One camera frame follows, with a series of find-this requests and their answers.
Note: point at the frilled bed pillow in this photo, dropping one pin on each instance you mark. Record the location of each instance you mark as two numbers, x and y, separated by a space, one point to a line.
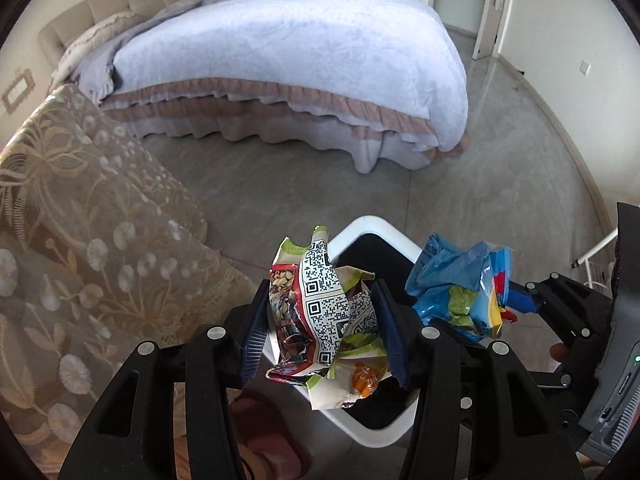
95 35

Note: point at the white wall socket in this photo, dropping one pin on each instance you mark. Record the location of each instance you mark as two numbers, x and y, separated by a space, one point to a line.
585 67

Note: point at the pink slipper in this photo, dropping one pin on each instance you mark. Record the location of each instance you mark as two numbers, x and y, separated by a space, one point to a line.
272 440

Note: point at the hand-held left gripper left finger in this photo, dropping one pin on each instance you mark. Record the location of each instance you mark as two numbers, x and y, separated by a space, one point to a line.
255 332

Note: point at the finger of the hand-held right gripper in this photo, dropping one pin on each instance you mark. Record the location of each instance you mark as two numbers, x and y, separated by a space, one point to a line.
525 297

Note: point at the floral beige curtain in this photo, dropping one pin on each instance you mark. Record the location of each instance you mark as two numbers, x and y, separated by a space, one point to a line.
100 260

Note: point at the white door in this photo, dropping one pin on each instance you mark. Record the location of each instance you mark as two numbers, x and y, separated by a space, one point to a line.
495 10

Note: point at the ruffled bed skirt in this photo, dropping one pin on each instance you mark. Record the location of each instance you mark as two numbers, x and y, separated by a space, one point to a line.
280 110

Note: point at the blue foil snack packet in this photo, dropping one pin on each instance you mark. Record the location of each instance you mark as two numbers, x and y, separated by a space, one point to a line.
450 280

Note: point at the bed with white quilt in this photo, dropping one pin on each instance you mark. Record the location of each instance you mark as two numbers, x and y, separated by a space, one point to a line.
300 40

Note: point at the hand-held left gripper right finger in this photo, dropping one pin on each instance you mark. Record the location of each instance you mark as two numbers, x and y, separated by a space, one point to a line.
395 340

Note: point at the green and white snack packet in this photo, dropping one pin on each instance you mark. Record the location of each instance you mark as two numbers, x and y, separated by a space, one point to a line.
320 290

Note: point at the white trash bin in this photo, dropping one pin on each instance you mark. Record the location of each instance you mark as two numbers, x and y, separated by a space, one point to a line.
380 435

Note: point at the framed wall switch panel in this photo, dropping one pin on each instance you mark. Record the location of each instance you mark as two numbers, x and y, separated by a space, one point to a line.
17 89

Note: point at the person's right hand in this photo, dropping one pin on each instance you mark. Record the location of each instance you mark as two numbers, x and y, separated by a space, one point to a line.
558 351

